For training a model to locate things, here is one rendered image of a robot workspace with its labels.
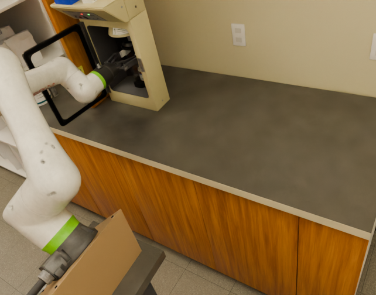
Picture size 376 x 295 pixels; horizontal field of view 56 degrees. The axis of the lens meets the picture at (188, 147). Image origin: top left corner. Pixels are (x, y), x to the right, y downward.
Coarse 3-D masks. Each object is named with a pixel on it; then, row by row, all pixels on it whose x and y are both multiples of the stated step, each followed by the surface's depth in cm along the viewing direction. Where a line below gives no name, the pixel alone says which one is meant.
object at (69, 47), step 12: (72, 36) 161; (48, 48) 154; (60, 48) 158; (72, 48) 163; (24, 60) 148; (36, 60) 152; (48, 60) 156; (72, 60) 165; (84, 60) 170; (84, 72) 172; (60, 84) 164; (60, 96) 166; (72, 96) 171; (60, 108) 168; (72, 108) 173
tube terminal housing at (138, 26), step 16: (128, 0) 142; (128, 16) 144; (144, 16) 152; (144, 32) 154; (144, 48) 157; (144, 64) 159; (144, 80) 166; (160, 80) 172; (112, 96) 189; (128, 96) 181; (160, 96) 175
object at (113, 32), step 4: (112, 28) 158; (116, 28) 157; (120, 28) 156; (108, 32) 162; (112, 32) 159; (116, 32) 158; (120, 32) 157; (124, 32) 157; (128, 32) 157; (112, 36) 160; (116, 36) 158; (120, 36) 158; (124, 36) 157
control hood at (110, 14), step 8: (80, 0) 145; (104, 0) 139; (112, 0) 137; (120, 0) 138; (56, 8) 148; (64, 8) 145; (72, 8) 142; (80, 8) 139; (88, 8) 137; (96, 8) 134; (104, 8) 133; (112, 8) 136; (120, 8) 139; (72, 16) 156; (104, 16) 142; (112, 16) 139; (120, 16) 140
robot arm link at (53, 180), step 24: (0, 48) 103; (0, 72) 99; (24, 72) 106; (0, 96) 98; (24, 96) 99; (24, 120) 95; (24, 144) 93; (48, 144) 93; (24, 168) 94; (48, 168) 89; (72, 168) 92; (24, 192) 92; (48, 192) 88; (72, 192) 92
